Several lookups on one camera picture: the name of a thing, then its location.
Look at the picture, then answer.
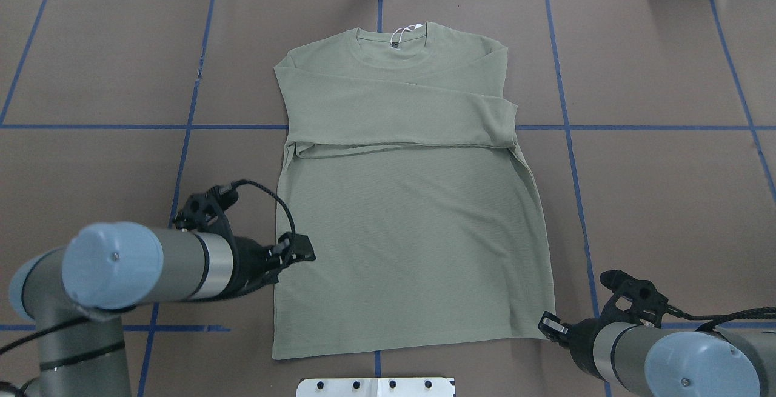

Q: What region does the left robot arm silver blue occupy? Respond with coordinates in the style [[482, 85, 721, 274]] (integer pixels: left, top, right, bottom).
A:
[[2, 179, 316, 396]]

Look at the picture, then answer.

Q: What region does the olive green long-sleeve shirt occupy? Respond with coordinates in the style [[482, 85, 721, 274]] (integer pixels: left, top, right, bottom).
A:
[[272, 22, 555, 360]]

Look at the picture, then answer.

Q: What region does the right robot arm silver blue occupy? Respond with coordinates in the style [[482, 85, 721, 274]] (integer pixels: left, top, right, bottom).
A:
[[537, 270, 775, 396]]

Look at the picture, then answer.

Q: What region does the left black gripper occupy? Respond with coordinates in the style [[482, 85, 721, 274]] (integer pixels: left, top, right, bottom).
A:
[[173, 185, 316, 301]]

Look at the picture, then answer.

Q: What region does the white shirt hang tag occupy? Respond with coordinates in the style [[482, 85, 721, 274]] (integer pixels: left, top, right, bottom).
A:
[[390, 23, 424, 49]]

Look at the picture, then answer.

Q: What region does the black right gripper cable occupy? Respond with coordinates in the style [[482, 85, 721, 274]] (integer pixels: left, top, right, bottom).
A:
[[664, 305, 776, 332]]

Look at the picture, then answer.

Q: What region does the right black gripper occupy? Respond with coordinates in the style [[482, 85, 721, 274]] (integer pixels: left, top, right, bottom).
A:
[[538, 270, 669, 382]]

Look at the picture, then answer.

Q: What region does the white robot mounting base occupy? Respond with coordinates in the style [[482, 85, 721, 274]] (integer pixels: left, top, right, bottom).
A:
[[295, 377, 457, 396]]

